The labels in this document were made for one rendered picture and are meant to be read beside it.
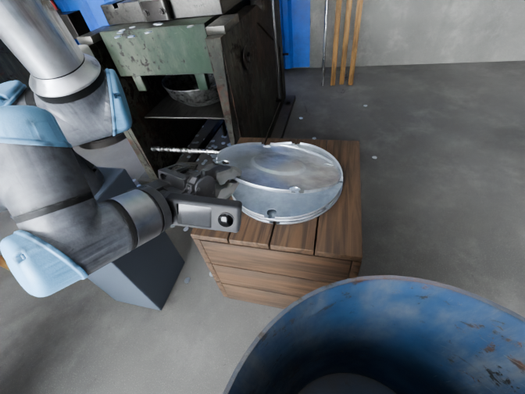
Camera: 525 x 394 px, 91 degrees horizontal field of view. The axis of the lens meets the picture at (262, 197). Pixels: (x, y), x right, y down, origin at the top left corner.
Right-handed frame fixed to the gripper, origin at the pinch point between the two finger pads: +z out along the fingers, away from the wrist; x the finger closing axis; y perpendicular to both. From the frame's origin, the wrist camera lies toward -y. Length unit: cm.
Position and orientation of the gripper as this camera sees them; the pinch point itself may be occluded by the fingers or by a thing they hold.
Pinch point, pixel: (240, 176)
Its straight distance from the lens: 53.1
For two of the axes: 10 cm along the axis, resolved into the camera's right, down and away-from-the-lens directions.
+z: 5.2, -3.5, 7.7
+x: -0.8, 8.9, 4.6
